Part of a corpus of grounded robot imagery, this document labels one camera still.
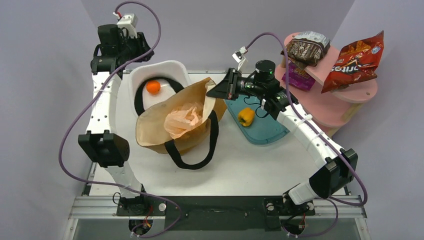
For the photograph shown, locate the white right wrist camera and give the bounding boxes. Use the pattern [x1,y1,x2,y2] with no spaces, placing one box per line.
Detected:
[232,46,248,73]

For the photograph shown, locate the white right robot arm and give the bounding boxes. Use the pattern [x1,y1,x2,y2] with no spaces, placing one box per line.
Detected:
[206,60,358,215]

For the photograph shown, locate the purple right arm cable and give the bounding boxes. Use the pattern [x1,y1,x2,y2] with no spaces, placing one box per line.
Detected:
[245,32,369,239]

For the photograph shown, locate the purple snack packet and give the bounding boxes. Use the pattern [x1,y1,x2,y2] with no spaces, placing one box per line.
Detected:
[286,62,316,92]

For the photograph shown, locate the orange translucent plastic grocery bag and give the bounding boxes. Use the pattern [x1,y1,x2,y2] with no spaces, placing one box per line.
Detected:
[163,102,204,139]

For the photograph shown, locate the mustard tote bag black straps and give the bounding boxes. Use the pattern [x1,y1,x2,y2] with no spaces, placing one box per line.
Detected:
[134,76,228,171]

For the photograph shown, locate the brown snack bag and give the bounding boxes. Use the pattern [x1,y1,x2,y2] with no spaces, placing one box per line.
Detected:
[286,30,331,70]

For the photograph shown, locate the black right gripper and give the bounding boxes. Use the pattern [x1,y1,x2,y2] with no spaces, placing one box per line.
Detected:
[207,68,266,101]

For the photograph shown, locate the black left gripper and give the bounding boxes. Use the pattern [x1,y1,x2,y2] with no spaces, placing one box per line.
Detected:
[116,32,153,63]

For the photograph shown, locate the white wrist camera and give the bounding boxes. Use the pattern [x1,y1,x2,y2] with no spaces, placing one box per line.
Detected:
[232,46,248,73]
[117,13,138,39]

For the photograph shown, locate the orange fruit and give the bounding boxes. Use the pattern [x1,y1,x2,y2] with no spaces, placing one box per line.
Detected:
[145,80,161,95]

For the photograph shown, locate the yellow bell pepper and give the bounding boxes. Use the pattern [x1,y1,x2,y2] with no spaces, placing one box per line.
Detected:
[237,107,256,127]

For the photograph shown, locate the red chip bag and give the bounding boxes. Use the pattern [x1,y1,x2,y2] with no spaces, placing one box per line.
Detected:
[321,30,385,94]

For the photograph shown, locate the white perforated plastic basket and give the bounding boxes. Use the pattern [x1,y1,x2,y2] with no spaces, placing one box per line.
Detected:
[128,60,191,117]

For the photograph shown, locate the teal transparent plastic tub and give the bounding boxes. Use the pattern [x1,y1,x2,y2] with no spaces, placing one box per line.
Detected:
[224,95,290,145]

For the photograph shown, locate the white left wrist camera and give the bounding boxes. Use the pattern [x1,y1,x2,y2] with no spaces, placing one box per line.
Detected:
[117,13,138,39]

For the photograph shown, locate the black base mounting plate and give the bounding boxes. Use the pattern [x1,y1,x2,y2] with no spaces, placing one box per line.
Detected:
[115,195,316,234]

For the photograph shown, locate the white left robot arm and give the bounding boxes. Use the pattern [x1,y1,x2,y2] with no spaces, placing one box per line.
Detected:
[78,23,150,215]

